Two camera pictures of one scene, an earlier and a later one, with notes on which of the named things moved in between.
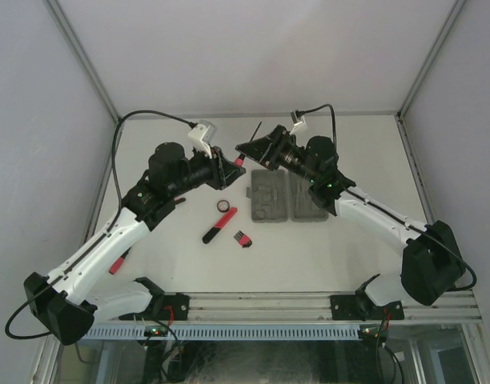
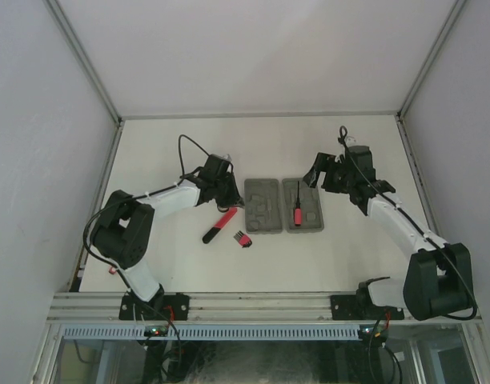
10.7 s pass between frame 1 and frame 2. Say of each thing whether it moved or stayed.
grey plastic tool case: moved
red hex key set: stayed
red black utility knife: stayed
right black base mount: stayed
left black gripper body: moved
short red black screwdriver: moved
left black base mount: stayed
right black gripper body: moved
